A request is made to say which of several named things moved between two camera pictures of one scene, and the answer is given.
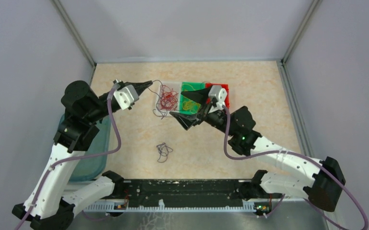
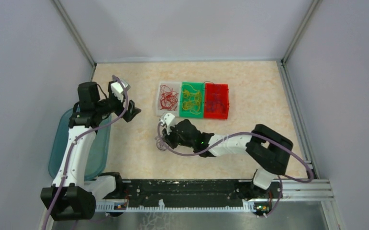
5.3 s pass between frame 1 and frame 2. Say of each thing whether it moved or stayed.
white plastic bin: stayed
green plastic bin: stayed
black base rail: stayed
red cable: stayed
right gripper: moved
